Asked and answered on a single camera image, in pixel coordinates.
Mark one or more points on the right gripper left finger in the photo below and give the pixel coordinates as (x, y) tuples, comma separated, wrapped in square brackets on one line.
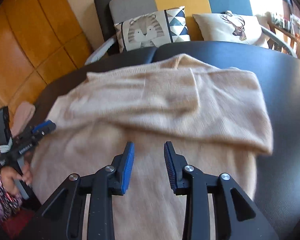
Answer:
[(62, 215)]

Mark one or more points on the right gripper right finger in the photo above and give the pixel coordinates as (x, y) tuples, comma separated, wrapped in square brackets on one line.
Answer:
[(216, 201)]

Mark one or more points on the beige knit sweater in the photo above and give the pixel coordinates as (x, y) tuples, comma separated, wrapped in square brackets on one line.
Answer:
[(216, 118)]

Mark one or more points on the person's left hand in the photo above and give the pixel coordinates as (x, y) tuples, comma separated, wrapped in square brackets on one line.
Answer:
[(9, 175)]

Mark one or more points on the pink folded garment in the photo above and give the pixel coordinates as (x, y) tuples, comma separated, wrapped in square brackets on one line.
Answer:
[(23, 115)]

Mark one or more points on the tiger print cushion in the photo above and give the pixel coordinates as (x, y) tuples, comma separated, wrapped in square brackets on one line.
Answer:
[(153, 30)]

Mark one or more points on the wooden side shelf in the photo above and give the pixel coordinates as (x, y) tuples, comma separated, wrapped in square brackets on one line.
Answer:
[(286, 24)]

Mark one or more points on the deer print cushion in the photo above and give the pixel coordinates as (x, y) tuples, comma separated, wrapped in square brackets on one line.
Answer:
[(231, 28)]

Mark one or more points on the grey yellow blue sofa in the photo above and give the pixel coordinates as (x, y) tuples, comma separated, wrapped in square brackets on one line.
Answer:
[(122, 10)]

